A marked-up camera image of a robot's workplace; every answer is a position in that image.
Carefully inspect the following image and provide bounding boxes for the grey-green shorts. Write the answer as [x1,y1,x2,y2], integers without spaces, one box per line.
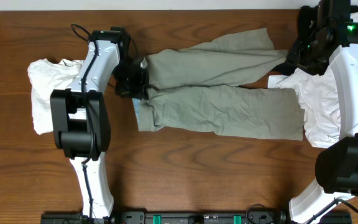
[138,28,304,141]

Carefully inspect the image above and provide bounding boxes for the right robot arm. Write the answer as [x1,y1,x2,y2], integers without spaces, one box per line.
[277,0,358,223]

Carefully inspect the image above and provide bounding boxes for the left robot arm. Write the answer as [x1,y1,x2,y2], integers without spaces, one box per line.
[42,27,149,223]

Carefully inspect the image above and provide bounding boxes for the black garment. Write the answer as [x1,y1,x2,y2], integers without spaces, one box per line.
[273,1,358,76]

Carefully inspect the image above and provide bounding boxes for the crumpled white shirt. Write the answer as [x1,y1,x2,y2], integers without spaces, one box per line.
[267,11,358,149]

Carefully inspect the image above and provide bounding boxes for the folded white t-shirt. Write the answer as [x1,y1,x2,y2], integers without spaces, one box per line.
[27,58,83,135]

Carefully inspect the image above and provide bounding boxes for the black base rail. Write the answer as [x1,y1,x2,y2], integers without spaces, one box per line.
[40,206,353,224]

